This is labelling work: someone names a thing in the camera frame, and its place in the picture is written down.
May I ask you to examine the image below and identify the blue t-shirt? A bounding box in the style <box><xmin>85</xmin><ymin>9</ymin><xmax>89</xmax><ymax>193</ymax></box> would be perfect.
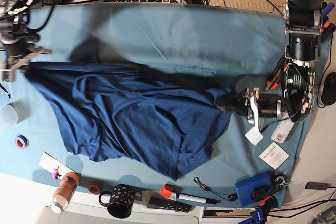
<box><xmin>25</xmin><ymin>62</ymin><xmax>230</xmax><ymax>180</ymax></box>

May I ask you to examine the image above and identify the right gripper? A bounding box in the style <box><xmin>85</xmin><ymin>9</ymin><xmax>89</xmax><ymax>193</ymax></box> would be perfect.
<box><xmin>5</xmin><ymin>46</ymin><xmax>51</xmax><ymax>71</ymax></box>

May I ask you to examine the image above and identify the black marker pen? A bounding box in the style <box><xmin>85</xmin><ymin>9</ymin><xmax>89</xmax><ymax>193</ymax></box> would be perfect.
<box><xmin>176</xmin><ymin>193</ymin><xmax>220</xmax><ymax>205</ymax></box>

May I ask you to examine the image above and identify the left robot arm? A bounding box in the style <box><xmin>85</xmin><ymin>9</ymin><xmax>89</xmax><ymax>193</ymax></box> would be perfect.
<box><xmin>215</xmin><ymin>0</ymin><xmax>324</xmax><ymax>123</ymax></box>

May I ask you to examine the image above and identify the orange black clamp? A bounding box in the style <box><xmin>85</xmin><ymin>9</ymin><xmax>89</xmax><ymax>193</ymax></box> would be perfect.
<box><xmin>321</xmin><ymin>22</ymin><xmax>335</xmax><ymax>42</ymax></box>

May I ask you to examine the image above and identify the blue black clamp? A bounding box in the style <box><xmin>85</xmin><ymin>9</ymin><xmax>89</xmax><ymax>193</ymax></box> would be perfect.
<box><xmin>322</xmin><ymin>2</ymin><xmax>335</xmax><ymax>18</ymax></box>

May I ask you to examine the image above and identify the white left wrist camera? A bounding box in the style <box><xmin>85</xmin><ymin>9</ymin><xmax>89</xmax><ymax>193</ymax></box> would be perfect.
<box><xmin>245</xmin><ymin>126</ymin><xmax>264</xmax><ymax>146</ymax></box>

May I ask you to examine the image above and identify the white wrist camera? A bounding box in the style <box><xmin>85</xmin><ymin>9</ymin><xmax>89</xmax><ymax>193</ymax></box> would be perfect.
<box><xmin>0</xmin><ymin>69</ymin><xmax>15</xmax><ymax>82</ymax></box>
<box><xmin>245</xmin><ymin>126</ymin><xmax>264</xmax><ymax>146</ymax></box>

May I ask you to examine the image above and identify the black computer mouse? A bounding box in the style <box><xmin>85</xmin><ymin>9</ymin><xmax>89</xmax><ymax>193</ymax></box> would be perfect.
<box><xmin>321</xmin><ymin>72</ymin><xmax>336</xmax><ymax>106</ymax></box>

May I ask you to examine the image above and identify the white paper leaflet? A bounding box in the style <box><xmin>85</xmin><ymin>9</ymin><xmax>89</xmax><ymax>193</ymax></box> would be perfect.
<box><xmin>259</xmin><ymin>142</ymin><xmax>290</xmax><ymax>169</ymax></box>

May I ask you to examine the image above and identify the purple tape roll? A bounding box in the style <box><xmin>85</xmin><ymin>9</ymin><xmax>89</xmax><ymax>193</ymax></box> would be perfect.
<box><xmin>15</xmin><ymin>135</ymin><xmax>28</xmax><ymax>149</ymax></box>

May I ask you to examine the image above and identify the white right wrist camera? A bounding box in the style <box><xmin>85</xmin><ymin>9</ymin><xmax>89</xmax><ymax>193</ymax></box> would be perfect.
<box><xmin>0</xmin><ymin>69</ymin><xmax>15</xmax><ymax>82</ymax></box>

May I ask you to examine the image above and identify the orange black utility knife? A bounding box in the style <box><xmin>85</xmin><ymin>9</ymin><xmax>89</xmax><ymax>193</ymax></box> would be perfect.
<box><xmin>265</xmin><ymin>63</ymin><xmax>285</xmax><ymax>92</ymax></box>

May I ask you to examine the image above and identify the orange tape roll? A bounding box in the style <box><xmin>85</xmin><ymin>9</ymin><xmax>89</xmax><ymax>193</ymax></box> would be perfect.
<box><xmin>88</xmin><ymin>182</ymin><xmax>102</xmax><ymax>195</ymax></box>

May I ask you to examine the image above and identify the translucent plastic cup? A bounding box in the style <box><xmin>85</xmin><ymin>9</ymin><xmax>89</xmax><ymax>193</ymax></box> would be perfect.
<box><xmin>0</xmin><ymin>104</ymin><xmax>18</xmax><ymax>134</ymax></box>

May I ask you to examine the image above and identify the black yellow-dotted mug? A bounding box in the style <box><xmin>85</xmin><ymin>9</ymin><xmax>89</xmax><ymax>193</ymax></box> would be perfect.
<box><xmin>98</xmin><ymin>184</ymin><xmax>135</xmax><ymax>219</ymax></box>

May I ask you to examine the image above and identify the clear plastic blister pack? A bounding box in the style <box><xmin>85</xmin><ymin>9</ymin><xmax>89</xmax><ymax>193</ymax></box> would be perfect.
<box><xmin>271</xmin><ymin>120</ymin><xmax>294</xmax><ymax>144</ymax></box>

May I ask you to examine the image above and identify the pink clip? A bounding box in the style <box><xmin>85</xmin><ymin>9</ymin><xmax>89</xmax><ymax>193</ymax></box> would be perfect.
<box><xmin>50</xmin><ymin>167</ymin><xmax>62</xmax><ymax>180</ymax></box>

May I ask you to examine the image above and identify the teal table cloth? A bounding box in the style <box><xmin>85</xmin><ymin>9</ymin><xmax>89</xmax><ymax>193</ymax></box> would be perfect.
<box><xmin>0</xmin><ymin>1</ymin><xmax>332</xmax><ymax>208</ymax></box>

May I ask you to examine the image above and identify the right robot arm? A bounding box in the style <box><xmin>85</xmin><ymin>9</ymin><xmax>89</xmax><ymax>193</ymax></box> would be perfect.
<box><xmin>1</xmin><ymin>0</ymin><xmax>57</xmax><ymax>71</ymax></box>

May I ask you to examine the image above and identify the blue clamp bottom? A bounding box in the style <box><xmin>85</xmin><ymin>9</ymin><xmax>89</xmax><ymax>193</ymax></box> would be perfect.
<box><xmin>239</xmin><ymin>196</ymin><xmax>277</xmax><ymax>224</ymax></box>

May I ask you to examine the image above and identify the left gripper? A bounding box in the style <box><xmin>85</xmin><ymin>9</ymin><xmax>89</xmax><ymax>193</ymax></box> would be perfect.
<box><xmin>215</xmin><ymin>88</ymin><xmax>288</xmax><ymax>124</ymax></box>

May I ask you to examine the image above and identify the black adapter right edge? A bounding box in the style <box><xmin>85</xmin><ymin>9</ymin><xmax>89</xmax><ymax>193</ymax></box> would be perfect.
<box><xmin>305</xmin><ymin>182</ymin><xmax>330</xmax><ymax>190</ymax></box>

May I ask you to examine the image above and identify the black dotted remote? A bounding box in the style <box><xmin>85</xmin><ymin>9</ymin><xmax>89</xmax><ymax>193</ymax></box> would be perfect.
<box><xmin>148</xmin><ymin>197</ymin><xmax>192</xmax><ymax>213</ymax></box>

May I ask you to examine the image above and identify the orange cube block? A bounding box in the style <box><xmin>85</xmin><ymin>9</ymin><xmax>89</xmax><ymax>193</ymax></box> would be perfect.
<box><xmin>161</xmin><ymin>184</ymin><xmax>174</xmax><ymax>198</ymax></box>

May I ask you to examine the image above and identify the orange bottle white cap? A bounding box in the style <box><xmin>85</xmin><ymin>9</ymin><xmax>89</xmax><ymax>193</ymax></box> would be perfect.
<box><xmin>50</xmin><ymin>172</ymin><xmax>79</xmax><ymax>214</ymax></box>

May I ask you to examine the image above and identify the blue box with knob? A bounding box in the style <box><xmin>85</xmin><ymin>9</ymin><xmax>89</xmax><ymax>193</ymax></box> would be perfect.
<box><xmin>235</xmin><ymin>171</ymin><xmax>277</xmax><ymax>207</ymax></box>

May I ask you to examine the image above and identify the black lanyard with clip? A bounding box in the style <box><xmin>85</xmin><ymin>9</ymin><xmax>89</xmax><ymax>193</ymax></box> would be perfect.
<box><xmin>193</xmin><ymin>176</ymin><xmax>238</xmax><ymax>203</ymax></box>

